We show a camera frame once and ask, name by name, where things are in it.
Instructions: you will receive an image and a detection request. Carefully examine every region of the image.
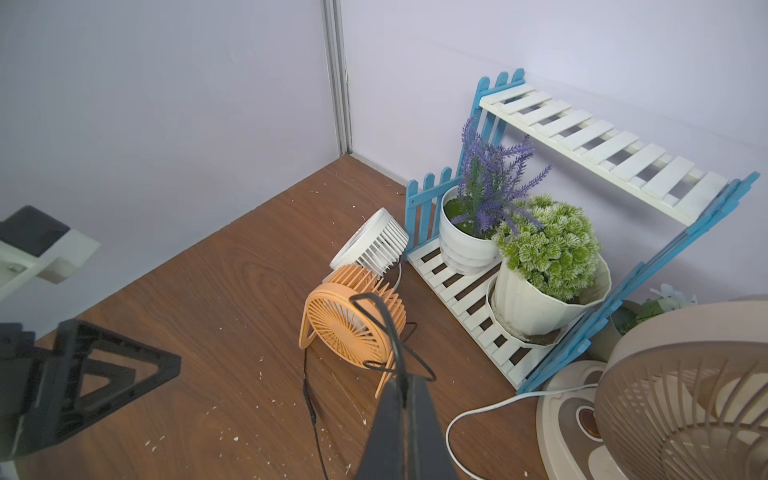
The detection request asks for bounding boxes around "white fan power cable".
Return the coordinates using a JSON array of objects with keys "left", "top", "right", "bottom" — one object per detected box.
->
[{"left": 444, "top": 382, "right": 601, "bottom": 480}]

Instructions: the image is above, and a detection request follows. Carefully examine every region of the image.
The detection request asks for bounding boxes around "lavender plant white pot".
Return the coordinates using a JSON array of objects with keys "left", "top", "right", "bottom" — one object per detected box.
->
[{"left": 439, "top": 115, "right": 551, "bottom": 275}]

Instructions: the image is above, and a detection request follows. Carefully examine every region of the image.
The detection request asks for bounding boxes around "large beige desk fan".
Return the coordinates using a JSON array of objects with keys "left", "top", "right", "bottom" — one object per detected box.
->
[{"left": 537, "top": 296, "right": 767, "bottom": 479}]

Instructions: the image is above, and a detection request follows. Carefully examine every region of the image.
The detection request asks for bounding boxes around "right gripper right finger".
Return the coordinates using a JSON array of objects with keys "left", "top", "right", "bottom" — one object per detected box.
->
[{"left": 355, "top": 375, "right": 458, "bottom": 480}]

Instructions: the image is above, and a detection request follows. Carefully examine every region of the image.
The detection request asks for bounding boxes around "small white fan at back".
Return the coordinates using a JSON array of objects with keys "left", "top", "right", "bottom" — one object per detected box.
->
[{"left": 329, "top": 207, "right": 410, "bottom": 290}]

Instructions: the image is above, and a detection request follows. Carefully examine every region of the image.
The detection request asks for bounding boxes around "small orange desk fan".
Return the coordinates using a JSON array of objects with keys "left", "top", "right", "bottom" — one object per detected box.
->
[{"left": 298, "top": 264, "right": 407, "bottom": 368}]

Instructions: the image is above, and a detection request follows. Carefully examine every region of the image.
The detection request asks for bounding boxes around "small white flower pot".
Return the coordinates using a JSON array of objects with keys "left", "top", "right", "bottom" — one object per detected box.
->
[{"left": 588, "top": 283, "right": 698, "bottom": 362}]

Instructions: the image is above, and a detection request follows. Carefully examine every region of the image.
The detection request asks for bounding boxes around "green plant white pot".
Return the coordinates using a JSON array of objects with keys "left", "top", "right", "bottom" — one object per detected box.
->
[{"left": 490, "top": 195, "right": 612, "bottom": 343}]

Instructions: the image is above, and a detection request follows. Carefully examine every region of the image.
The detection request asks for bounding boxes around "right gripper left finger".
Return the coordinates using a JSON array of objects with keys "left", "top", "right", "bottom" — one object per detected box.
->
[{"left": 1, "top": 319, "right": 181, "bottom": 462}]

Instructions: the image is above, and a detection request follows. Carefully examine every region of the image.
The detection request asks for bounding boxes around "black usb cable orange fan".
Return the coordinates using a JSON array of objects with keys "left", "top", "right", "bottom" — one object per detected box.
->
[{"left": 302, "top": 289, "right": 456, "bottom": 479}]

